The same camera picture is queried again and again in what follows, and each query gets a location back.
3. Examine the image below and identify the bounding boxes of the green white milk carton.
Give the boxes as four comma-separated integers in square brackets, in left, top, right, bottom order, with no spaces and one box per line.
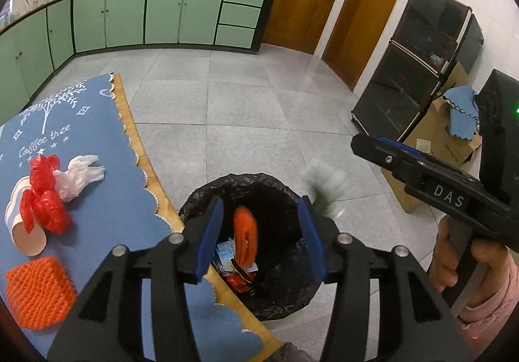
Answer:
[304,159,345,222]

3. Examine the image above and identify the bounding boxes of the orange foam fruit net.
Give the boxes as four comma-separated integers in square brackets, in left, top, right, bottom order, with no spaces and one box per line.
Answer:
[233,206,259,268]

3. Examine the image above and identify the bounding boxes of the green lower kitchen cabinets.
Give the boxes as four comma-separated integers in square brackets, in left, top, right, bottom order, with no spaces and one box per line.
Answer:
[1,0,274,122]

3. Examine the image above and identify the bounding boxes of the right hand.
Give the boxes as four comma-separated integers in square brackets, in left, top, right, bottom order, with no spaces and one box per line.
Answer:
[429,215,516,314]

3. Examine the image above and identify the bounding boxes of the brown cardboard box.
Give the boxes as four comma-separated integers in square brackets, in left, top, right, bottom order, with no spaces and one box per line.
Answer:
[404,62,482,167]

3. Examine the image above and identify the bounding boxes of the blue cloth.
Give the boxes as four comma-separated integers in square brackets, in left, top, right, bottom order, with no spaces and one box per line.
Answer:
[442,85,478,140]

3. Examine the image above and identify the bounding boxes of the flat orange foam net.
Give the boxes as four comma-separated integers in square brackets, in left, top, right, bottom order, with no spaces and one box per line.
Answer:
[5,257,78,330]

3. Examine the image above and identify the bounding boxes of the white paper cup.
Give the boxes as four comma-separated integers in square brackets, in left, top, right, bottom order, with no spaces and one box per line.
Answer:
[5,176,47,257]

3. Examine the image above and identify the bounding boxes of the red plastic bag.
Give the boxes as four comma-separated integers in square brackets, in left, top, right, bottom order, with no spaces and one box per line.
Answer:
[19,155,72,235]

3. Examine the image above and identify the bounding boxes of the black glass cabinet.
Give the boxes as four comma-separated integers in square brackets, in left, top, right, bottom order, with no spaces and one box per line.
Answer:
[351,0,485,140]

